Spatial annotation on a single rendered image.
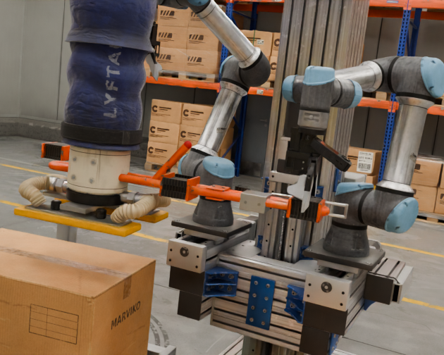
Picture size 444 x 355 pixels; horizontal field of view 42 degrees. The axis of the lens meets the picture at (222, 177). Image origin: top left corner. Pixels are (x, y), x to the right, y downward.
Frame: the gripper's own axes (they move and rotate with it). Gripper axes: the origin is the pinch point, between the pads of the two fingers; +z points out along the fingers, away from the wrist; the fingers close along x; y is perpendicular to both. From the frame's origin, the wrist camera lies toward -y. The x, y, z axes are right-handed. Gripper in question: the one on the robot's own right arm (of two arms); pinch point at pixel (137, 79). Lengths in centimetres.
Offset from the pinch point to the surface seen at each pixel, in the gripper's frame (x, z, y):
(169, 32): 401, -82, 672
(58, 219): -13, 39, -50
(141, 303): -22, 69, -19
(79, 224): -19, 39, -49
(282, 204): -68, 27, -30
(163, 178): -36, 25, -37
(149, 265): -21, 58, -16
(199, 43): 342, -68, 672
